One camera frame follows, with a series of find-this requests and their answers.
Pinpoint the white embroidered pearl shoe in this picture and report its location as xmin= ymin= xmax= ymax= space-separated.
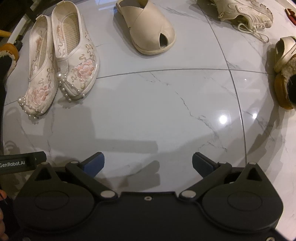
xmin=51 ymin=0 xmax=100 ymax=102
xmin=18 ymin=14 xmax=59 ymax=120

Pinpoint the person's right fur-lined slipper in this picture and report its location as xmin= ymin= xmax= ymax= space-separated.
xmin=274 ymin=69 xmax=296 ymax=110

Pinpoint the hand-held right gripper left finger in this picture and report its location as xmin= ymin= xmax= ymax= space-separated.
xmin=33 ymin=152 xmax=118 ymax=201

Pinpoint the white bar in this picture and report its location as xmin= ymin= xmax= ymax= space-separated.
xmin=9 ymin=17 xmax=31 ymax=45

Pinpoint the beige cross-strap slipper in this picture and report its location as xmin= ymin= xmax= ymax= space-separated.
xmin=115 ymin=0 xmax=176 ymax=55

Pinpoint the person's left fur-lined slipper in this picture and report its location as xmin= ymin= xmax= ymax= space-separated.
xmin=0 ymin=42 xmax=19 ymax=78

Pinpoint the red strap sandal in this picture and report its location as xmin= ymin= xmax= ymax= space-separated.
xmin=285 ymin=8 xmax=296 ymax=25

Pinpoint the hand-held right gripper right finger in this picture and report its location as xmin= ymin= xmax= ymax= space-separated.
xmin=179 ymin=152 xmax=266 ymax=201

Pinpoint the person's fur-lined slipper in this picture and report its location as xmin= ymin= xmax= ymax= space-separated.
xmin=0 ymin=42 xmax=19 ymax=78
xmin=274 ymin=69 xmax=296 ymax=110

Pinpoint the gold strap slipper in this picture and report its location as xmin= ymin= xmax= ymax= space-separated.
xmin=274 ymin=37 xmax=296 ymax=73

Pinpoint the person's left hand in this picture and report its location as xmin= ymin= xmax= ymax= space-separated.
xmin=0 ymin=189 xmax=10 ymax=234

